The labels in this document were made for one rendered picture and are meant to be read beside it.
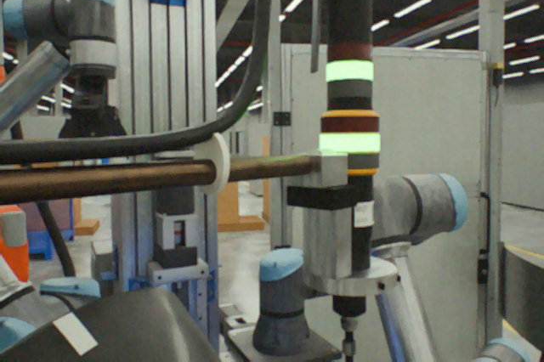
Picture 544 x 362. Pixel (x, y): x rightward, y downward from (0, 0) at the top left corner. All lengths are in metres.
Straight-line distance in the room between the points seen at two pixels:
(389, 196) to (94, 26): 0.57
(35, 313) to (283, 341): 0.56
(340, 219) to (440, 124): 2.21
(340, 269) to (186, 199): 0.84
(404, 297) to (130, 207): 0.69
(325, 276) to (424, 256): 2.22
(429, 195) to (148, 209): 0.68
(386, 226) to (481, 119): 1.87
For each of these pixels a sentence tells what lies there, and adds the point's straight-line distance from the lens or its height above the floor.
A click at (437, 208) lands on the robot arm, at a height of 1.43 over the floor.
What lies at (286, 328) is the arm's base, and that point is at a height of 1.10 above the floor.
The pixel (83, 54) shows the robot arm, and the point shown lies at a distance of 0.84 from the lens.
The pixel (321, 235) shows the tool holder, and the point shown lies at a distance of 0.33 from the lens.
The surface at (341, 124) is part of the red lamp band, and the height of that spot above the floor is 1.57.
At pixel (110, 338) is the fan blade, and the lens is 0.40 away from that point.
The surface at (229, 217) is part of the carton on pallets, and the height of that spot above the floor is 0.23.
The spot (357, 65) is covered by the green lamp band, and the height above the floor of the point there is 1.61.
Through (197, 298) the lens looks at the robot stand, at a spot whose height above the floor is 1.17.
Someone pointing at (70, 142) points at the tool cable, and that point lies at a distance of 0.21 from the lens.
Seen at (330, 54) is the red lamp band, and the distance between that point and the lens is 0.35.
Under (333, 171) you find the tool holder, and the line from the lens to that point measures 0.31.
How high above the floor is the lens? 1.56
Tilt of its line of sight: 3 degrees down
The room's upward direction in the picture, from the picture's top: straight up
